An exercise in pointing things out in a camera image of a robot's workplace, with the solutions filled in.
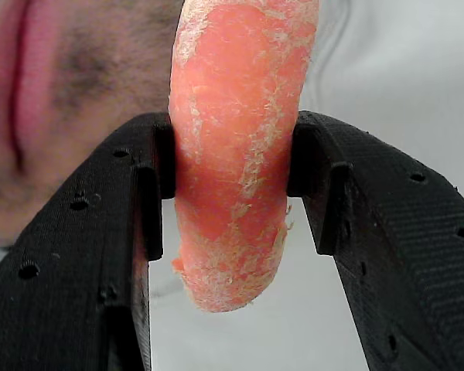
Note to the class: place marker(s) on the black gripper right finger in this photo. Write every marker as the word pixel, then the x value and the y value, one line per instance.
pixel 402 251

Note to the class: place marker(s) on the man in beige hoodie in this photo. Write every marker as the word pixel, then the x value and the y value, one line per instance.
pixel 81 77

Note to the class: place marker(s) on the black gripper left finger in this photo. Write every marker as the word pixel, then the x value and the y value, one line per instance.
pixel 69 270

